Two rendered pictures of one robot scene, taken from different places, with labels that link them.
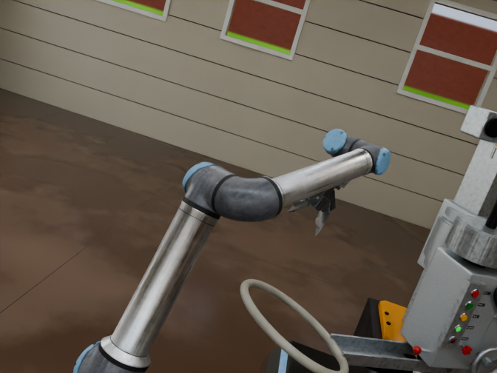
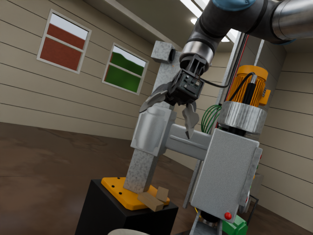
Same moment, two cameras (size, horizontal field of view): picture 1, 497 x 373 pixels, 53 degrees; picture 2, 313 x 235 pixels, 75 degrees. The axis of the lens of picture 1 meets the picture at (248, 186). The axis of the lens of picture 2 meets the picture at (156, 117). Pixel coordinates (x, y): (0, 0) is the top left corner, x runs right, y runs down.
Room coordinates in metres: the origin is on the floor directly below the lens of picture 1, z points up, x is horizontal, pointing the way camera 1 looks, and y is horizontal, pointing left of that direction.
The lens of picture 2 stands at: (1.48, 0.19, 1.52)
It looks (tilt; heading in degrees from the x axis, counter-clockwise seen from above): 2 degrees down; 310
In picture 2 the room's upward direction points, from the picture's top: 17 degrees clockwise
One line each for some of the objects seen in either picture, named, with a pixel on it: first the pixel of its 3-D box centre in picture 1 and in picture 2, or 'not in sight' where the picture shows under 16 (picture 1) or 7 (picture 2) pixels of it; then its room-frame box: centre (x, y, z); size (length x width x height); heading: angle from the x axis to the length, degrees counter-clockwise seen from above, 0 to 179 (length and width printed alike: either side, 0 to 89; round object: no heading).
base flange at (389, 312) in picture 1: (421, 333); (135, 190); (2.66, -1.22, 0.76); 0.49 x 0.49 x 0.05; 84
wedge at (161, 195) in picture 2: not in sight; (162, 194); (2.47, -1.38, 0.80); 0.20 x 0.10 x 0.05; 125
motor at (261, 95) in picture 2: not in sight; (248, 93); (2.08, -1.54, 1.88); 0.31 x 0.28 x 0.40; 21
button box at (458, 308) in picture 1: (461, 314); (249, 175); (1.72, -0.90, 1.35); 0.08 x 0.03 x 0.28; 111
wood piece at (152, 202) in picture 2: not in sight; (150, 201); (2.41, -1.15, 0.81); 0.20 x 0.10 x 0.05; 2
